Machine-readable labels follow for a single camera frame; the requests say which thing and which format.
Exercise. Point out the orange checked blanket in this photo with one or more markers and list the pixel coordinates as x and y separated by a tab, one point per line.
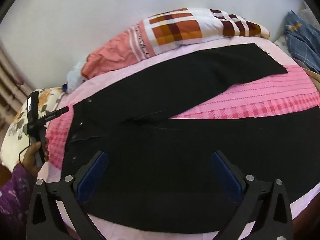
175	27

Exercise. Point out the floral pillow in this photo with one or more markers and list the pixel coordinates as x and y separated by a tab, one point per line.
15	135

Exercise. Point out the beige patterned curtain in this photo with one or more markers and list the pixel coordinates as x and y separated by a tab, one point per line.
7	85

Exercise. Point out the white printed cloth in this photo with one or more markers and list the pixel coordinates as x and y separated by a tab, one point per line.
282	43

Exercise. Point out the light blue printed cloth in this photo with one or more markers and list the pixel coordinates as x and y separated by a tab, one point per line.
75	78

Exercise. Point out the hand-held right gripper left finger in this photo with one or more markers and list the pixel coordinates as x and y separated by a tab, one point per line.
92	177

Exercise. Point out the beige cloth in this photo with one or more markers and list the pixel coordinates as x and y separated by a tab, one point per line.
315	80

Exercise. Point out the black pants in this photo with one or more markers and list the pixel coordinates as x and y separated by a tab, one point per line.
175	155

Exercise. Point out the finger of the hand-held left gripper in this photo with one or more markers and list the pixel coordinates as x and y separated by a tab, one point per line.
63	110

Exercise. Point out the blue plaid cloth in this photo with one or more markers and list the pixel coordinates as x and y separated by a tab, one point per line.
300	42

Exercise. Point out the pink checked bedsheet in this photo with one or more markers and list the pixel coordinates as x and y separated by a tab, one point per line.
250	100

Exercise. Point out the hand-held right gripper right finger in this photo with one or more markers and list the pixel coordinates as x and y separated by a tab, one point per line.
226	177

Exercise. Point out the person's left hand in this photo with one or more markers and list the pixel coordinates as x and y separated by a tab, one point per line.
30	157

